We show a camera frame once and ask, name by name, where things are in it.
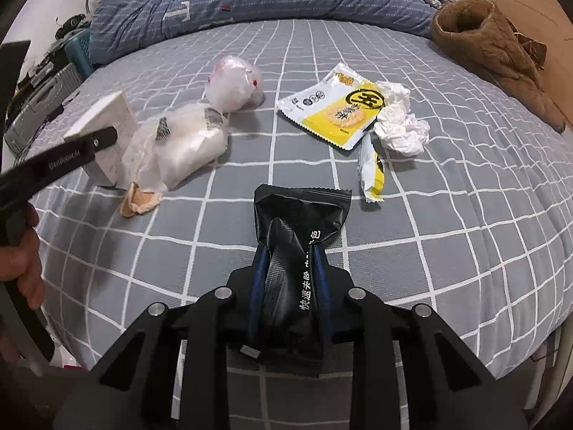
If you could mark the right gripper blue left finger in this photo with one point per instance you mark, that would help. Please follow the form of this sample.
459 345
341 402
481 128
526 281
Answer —
259 269

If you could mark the grey hard suitcase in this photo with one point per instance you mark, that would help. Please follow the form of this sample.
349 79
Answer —
42 106

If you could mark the brown fleece jacket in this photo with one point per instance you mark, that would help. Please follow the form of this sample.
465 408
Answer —
477 36

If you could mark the clear bag with red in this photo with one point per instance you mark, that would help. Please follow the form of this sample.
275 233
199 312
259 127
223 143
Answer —
233 84

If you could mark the teal plastic crate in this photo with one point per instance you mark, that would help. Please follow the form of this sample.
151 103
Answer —
77 51

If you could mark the wooden headboard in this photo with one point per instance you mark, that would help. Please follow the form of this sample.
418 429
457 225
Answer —
546 22

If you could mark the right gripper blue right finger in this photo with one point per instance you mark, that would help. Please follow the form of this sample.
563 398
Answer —
322 290

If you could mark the white translucent plastic bag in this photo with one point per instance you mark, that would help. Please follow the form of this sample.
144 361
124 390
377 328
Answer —
166 149

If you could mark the blue striped duvet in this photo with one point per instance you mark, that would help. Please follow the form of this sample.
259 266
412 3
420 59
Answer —
119 27

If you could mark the white cardboard box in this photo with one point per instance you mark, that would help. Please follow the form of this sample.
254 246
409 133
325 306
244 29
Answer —
109 124

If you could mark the black foil pouch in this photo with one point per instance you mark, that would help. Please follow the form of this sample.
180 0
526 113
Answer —
288 221

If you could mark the white tissue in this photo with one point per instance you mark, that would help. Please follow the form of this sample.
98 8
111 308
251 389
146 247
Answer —
396 126

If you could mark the torn yellow wrapper strip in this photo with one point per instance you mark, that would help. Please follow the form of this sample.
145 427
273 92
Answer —
371 171

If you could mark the small tan paper scrap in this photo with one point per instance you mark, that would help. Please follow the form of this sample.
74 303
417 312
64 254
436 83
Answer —
138 202

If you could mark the person's left hand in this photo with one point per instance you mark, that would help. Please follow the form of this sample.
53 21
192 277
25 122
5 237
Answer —
23 263

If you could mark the grey checked bed sheet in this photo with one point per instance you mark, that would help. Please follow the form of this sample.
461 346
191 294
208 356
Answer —
447 285

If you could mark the yellow snack wrapper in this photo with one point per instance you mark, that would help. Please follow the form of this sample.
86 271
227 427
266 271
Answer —
338 109

